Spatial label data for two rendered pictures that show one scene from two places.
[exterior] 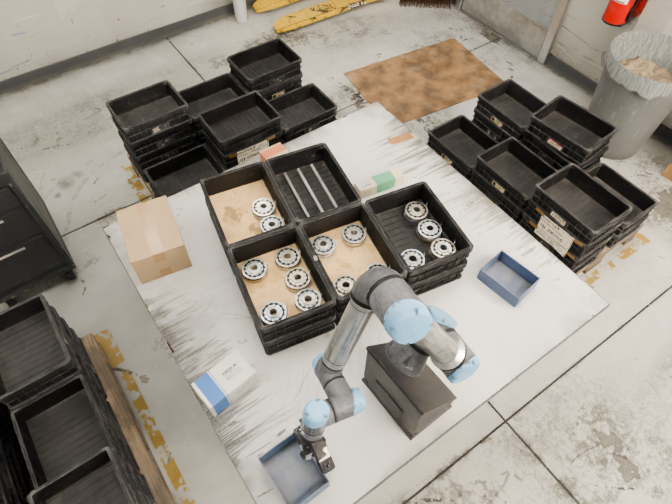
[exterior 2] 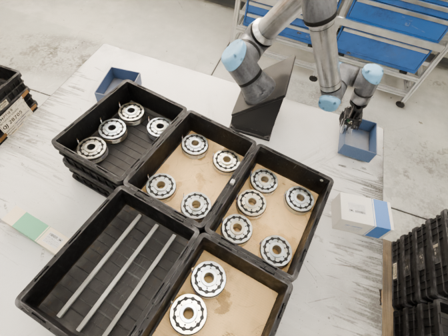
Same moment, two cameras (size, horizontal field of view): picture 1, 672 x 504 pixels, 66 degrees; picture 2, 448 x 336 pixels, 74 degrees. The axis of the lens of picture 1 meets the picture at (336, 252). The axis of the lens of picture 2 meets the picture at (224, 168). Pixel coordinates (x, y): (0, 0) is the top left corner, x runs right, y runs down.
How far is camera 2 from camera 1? 1.79 m
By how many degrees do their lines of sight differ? 64
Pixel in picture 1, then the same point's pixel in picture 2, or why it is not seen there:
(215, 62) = not seen: outside the picture
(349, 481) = (327, 119)
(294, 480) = (357, 140)
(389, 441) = (289, 111)
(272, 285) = (272, 225)
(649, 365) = not seen: hidden behind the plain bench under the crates
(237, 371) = (353, 204)
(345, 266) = (202, 177)
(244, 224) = (226, 323)
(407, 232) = (123, 149)
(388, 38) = not seen: outside the picture
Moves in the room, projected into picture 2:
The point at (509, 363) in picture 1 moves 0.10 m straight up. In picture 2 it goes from (189, 75) to (190, 60)
